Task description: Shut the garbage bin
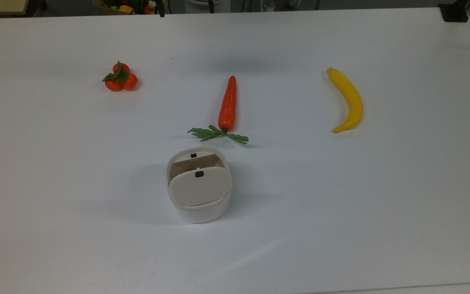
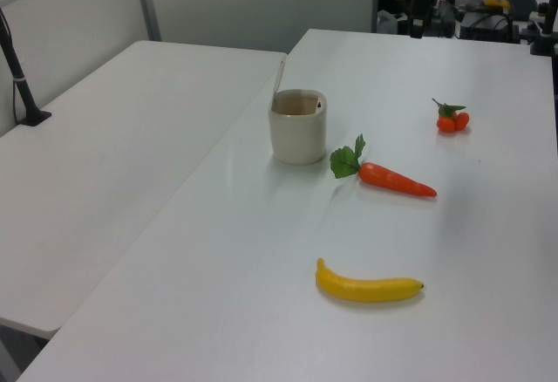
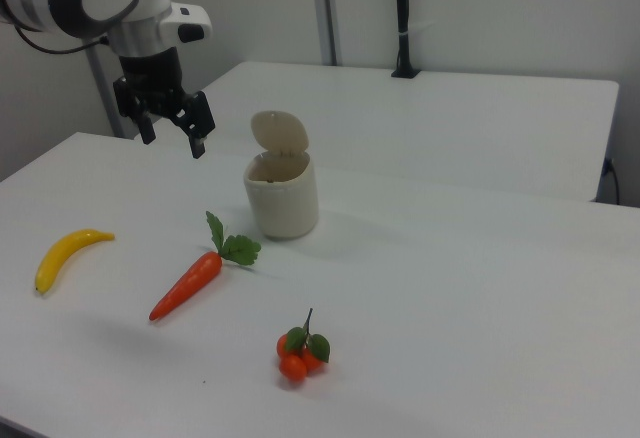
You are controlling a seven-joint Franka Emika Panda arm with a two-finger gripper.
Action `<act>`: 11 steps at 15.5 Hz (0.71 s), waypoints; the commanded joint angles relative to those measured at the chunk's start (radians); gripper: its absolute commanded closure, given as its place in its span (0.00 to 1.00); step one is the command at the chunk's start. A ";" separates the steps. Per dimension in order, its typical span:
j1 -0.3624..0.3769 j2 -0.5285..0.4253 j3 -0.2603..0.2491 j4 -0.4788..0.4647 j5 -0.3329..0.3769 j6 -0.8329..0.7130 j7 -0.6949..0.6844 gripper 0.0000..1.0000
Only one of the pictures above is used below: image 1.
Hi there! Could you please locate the beige hinged bin lid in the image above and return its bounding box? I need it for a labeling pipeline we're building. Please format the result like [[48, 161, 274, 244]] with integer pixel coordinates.
[[169, 167, 233, 207]]

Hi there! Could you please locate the orange carrot with green leaves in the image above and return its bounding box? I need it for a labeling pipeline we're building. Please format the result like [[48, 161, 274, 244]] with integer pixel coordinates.
[[187, 76, 249, 145]]

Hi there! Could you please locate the orange mandarin cluster with leaves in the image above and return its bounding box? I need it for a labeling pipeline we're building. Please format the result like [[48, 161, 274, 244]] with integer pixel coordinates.
[[102, 60, 138, 92]]

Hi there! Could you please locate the white garbage bin body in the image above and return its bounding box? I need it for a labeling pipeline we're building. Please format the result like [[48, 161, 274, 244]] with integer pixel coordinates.
[[166, 146, 233, 224]]

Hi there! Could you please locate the yellow banana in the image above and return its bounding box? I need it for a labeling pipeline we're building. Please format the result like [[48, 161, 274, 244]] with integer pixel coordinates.
[[326, 68, 363, 134]]

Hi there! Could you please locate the basket of toy fruit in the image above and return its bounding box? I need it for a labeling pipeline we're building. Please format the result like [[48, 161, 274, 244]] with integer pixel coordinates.
[[93, 0, 168, 16]]

